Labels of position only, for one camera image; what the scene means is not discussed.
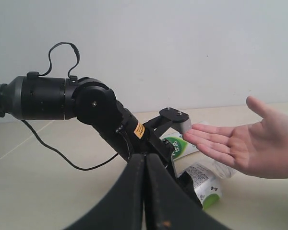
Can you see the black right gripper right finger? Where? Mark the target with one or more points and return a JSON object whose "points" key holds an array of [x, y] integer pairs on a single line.
{"points": [[167, 207]]}

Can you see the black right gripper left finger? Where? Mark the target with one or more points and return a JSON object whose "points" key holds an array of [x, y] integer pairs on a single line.
{"points": [[122, 207]]}

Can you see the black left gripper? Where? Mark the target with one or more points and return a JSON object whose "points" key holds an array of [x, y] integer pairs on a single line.
{"points": [[146, 138]]}

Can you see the clear bottle white text label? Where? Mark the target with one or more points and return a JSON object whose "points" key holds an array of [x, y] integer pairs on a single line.
{"points": [[206, 176]]}

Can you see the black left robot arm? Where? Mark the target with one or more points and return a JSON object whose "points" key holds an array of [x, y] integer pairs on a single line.
{"points": [[33, 97]]}

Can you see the green label bottle white cap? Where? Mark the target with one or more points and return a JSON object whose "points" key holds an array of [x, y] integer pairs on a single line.
{"points": [[182, 148]]}

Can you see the person's open bare hand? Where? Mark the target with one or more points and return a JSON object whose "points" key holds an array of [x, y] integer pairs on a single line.
{"points": [[259, 149]]}

